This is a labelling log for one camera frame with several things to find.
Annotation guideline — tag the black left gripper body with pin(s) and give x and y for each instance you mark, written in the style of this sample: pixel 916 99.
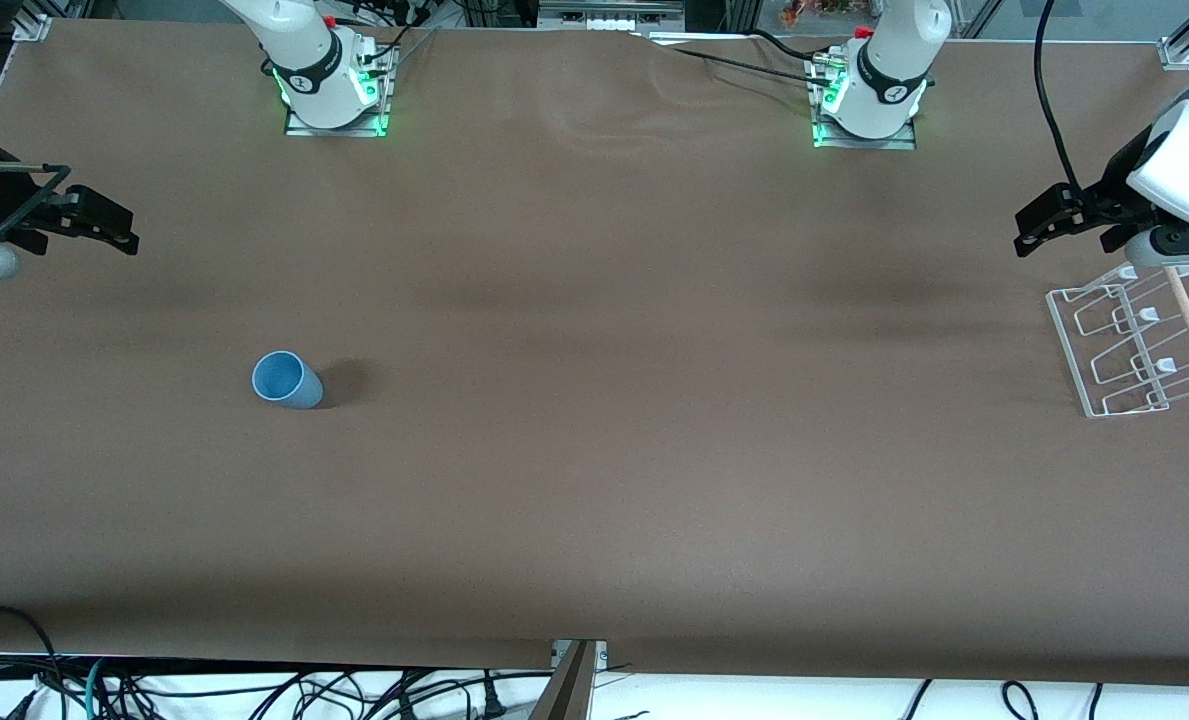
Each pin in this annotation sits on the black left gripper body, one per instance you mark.
pixel 1107 199

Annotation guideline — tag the light blue plastic cup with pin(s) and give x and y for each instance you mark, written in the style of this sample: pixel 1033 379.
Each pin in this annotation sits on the light blue plastic cup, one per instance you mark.
pixel 289 385

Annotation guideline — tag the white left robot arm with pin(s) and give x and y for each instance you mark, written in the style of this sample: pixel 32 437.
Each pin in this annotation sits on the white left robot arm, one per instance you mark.
pixel 884 85

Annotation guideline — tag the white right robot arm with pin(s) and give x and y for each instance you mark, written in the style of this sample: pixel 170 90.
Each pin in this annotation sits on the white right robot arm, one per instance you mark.
pixel 304 55

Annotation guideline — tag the white power strip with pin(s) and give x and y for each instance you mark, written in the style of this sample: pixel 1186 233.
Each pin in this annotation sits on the white power strip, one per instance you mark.
pixel 609 15

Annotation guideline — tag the brown table cover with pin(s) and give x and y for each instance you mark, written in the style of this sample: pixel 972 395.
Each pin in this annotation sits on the brown table cover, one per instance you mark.
pixel 594 450

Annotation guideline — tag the aluminium corner bracket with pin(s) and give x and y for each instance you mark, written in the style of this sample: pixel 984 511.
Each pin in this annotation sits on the aluminium corner bracket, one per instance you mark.
pixel 32 27
pixel 1178 52

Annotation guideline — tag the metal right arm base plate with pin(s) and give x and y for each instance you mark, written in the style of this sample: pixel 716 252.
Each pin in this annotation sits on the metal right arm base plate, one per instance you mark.
pixel 379 100

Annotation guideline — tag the metal table edge bracket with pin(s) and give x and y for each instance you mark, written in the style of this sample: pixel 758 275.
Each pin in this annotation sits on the metal table edge bracket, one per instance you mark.
pixel 599 655

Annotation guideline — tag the brown post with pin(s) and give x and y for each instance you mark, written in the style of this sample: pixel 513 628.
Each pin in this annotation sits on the brown post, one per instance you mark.
pixel 566 690

